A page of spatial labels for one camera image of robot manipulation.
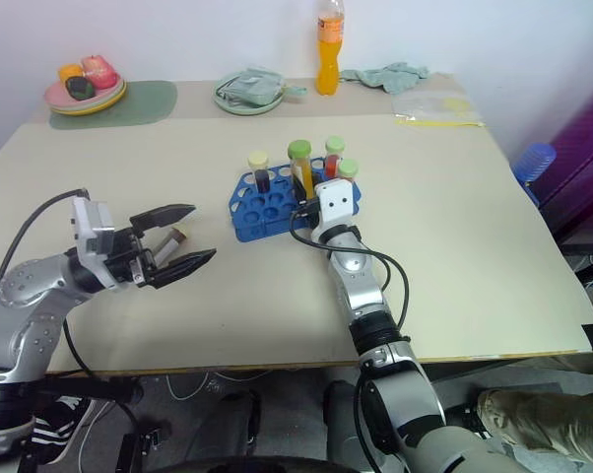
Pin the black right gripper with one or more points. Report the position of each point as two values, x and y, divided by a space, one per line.
308 209

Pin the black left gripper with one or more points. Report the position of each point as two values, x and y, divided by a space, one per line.
126 258

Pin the green capped yellow liquid tube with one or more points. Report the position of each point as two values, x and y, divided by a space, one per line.
305 170

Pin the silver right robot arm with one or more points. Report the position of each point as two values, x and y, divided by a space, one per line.
363 288

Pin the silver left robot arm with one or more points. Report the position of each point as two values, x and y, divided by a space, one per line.
25 290

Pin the brown capped test tube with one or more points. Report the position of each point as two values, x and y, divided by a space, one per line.
171 242

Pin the blue test tube rack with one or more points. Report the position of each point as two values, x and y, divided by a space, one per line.
264 209

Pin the yellow capped dark liquid tube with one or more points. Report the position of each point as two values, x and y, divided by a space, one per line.
260 172

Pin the green capped red liquid tube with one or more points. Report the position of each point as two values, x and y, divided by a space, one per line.
333 160

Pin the small green capped tube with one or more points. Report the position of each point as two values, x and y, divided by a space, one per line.
348 170

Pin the light green plate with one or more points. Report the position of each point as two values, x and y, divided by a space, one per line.
247 108

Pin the green fabric pouch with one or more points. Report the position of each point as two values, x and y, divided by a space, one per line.
252 86

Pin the orange juice bottle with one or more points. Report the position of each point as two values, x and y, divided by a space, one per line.
328 54

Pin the crumpled green cloth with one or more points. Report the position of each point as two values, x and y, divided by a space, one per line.
392 78

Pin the green placemat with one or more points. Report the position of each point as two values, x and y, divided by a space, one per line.
149 101

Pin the clear zip plastic bag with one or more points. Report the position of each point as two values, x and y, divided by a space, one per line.
434 108

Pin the stack of pastel plates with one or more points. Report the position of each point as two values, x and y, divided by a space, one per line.
92 101

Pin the black toy fruit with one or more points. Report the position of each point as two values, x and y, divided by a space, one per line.
80 87

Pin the red toy apple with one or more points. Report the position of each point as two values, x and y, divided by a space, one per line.
99 71

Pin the orange toy fruit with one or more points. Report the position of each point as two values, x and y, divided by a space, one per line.
69 72

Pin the black white striped sneaker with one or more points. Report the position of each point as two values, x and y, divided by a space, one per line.
60 428

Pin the blue water jug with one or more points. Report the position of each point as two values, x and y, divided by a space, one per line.
535 165

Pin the dark rounded shape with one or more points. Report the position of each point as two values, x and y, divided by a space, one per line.
341 419

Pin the purple panel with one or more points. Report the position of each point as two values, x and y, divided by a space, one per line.
582 162

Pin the person's camouflage trouser leg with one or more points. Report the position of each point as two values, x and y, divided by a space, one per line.
538 419

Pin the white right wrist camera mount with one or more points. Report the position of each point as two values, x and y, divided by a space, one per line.
336 204

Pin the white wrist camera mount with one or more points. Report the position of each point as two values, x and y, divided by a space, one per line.
90 227
336 204

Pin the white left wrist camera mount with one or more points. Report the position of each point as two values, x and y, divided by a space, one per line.
90 227

